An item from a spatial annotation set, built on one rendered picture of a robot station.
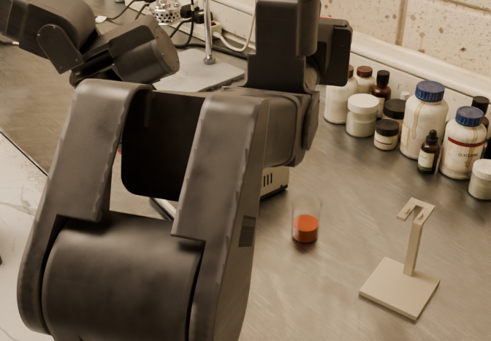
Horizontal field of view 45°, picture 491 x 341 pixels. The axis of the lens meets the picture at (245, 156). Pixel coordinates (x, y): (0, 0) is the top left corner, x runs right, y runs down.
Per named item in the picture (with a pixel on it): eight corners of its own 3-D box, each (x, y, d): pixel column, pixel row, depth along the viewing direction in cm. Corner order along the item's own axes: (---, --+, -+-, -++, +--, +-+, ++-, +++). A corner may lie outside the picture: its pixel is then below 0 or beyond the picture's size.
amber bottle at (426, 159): (426, 162, 104) (433, 123, 100) (439, 170, 102) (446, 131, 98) (413, 167, 103) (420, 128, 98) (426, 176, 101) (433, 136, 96)
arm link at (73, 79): (145, 73, 76) (113, 34, 71) (143, 104, 72) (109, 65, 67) (100, 92, 78) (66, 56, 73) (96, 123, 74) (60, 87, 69)
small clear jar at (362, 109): (362, 120, 117) (366, 90, 113) (381, 133, 113) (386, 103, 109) (339, 128, 115) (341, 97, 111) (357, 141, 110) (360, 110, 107)
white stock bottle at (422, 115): (446, 148, 108) (459, 84, 101) (429, 166, 103) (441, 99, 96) (410, 136, 112) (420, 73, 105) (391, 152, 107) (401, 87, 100)
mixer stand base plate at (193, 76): (135, 119, 118) (134, 115, 118) (86, 87, 131) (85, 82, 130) (247, 75, 135) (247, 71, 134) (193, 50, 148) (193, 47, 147)
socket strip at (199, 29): (206, 42, 152) (205, 26, 150) (124, 6, 177) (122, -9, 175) (223, 36, 155) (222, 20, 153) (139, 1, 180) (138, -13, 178)
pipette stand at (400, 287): (416, 321, 74) (432, 244, 67) (358, 294, 78) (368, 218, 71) (439, 283, 79) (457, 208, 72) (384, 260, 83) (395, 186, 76)
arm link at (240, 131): (229, 82, 54) (27, 77, 24) (328, 93, 52) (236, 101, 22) (216, 212, 55) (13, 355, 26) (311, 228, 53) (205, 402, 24)
